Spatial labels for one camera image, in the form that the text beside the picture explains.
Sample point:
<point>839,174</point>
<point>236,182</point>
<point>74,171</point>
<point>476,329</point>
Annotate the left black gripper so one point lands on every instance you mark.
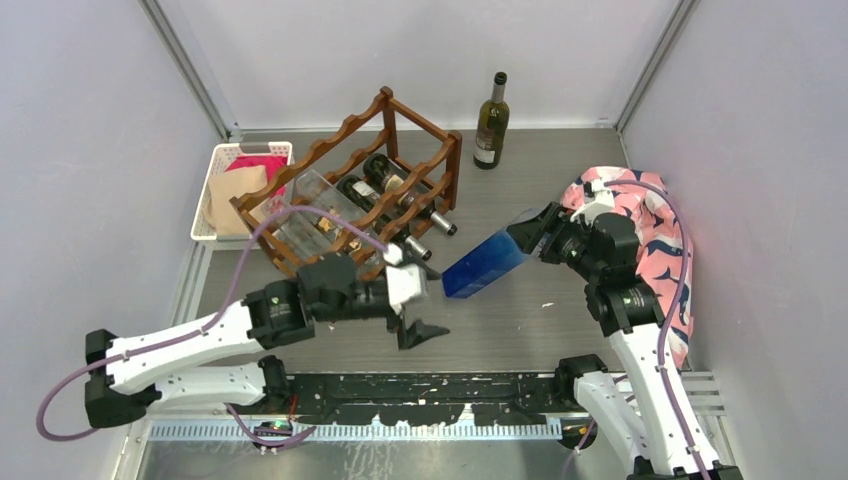
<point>416,331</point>

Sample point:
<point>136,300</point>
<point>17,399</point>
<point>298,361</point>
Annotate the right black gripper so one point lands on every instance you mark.
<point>552,220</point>

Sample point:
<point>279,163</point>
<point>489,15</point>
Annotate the blue clear square bottle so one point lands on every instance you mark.
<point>493,258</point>

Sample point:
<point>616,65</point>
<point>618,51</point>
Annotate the olive green wine bottle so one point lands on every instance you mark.
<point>492,125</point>

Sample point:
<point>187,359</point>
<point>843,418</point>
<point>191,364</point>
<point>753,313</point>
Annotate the brown wooden wine rack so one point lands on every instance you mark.
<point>384,219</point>

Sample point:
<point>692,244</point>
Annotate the clear slim glass bottle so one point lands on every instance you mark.
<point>297,231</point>

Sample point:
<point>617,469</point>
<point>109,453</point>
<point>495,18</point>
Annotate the dark green wine bottle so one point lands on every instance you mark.
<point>387,175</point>

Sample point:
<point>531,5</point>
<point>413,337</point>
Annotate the clear square slim bottle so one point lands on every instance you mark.
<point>312,184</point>

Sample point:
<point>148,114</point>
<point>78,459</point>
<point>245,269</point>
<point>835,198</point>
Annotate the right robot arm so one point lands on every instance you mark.
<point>657,437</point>

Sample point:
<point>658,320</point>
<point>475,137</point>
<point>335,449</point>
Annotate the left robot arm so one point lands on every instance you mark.
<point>225,358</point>

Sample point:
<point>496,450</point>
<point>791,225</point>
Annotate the pink shark print cloth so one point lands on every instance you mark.
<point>660,252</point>

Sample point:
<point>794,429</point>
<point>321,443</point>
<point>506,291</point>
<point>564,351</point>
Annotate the white perforated plastic basket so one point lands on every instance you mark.
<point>216,224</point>

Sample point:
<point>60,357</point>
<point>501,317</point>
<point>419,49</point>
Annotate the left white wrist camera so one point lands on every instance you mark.
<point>406,279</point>

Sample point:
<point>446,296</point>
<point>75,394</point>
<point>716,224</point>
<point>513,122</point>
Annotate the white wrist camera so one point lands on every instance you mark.
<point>406,279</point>
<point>598,199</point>

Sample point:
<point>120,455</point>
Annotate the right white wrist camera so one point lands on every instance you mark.
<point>598,199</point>

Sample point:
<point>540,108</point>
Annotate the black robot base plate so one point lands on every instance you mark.
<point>419,399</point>

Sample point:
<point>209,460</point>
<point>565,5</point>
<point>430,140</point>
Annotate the white slotted cable duct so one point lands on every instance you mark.
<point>463,430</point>

